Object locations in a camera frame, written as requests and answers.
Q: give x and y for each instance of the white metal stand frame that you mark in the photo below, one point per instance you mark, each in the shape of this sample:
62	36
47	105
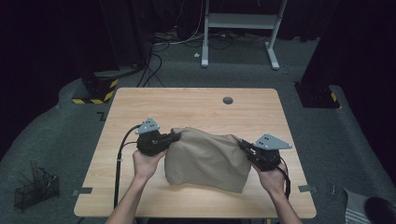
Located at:
239	20

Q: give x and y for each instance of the striped grey cloth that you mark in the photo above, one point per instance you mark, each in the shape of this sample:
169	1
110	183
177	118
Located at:
353	208

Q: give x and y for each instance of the person's right hand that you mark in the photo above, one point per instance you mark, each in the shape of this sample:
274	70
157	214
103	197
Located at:
274	179

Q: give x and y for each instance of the yellow black striped stand base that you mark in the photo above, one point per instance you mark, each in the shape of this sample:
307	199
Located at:
99	90

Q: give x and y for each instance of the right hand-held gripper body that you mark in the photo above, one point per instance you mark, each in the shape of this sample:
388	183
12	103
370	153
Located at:
266	155

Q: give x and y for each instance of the beige pants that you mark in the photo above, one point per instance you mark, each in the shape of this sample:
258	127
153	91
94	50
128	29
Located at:
205	158

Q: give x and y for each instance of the grey round table grommet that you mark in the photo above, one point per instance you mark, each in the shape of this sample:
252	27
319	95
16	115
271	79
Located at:
228	100

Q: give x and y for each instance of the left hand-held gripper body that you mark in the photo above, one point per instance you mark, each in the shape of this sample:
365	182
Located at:
152	143

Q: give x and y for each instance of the person's left hand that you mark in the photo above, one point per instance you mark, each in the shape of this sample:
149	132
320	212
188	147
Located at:
146	165

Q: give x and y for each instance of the black rounded object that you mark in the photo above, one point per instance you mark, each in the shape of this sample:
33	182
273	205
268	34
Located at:
381	211

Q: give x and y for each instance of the grey tape strip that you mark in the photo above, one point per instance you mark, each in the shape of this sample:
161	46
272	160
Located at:
306	188
83	191

